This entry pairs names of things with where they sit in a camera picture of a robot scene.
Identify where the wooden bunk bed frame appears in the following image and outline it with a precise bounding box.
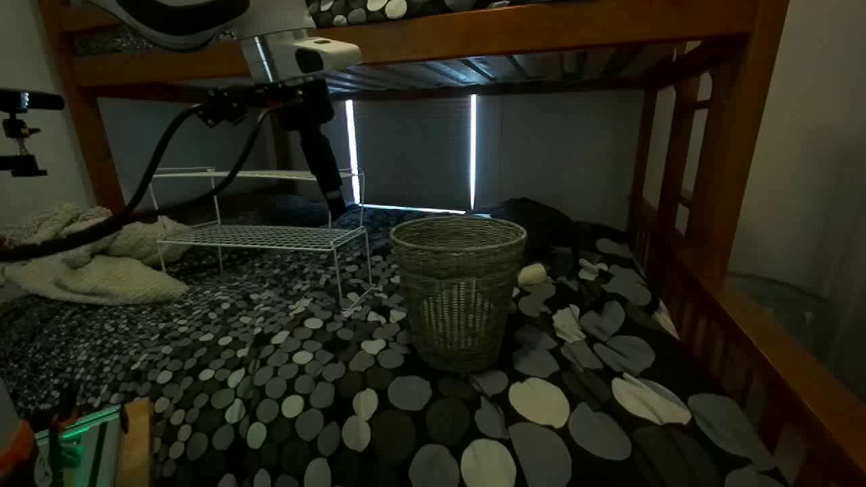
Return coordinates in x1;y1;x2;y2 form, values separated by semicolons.
36;0;866;487

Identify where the black dotted bedspread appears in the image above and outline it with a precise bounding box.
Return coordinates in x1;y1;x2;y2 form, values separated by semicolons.
0;212;795;487

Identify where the dark pillow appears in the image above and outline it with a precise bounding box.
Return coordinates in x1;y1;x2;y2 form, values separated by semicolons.
490;194;600;266

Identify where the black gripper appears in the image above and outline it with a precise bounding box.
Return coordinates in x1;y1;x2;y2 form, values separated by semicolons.
283;79;351;222

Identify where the white wire rack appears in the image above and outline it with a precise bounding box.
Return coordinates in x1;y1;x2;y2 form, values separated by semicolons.
144;166;374;308

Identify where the dotted bunk mattress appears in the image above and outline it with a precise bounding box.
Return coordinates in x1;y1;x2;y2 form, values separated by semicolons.
302;0;516;28

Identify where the wide grey window blind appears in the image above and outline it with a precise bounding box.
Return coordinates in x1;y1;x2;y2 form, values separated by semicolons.
477;89;643;233

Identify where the narrow grey window blind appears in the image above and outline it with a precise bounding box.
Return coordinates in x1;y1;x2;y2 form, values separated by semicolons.
355;95;474;212

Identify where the green lit box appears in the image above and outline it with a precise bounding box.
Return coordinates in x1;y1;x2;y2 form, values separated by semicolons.
32;404;126;487

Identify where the woven wicker basket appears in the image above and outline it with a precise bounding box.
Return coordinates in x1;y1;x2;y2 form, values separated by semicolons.
388;213;530;377

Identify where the cream crumpled blanket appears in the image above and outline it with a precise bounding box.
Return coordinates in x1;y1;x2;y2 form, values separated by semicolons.
0;204;197;308

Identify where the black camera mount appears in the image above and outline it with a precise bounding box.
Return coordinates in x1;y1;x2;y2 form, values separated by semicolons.
0;87;68;181

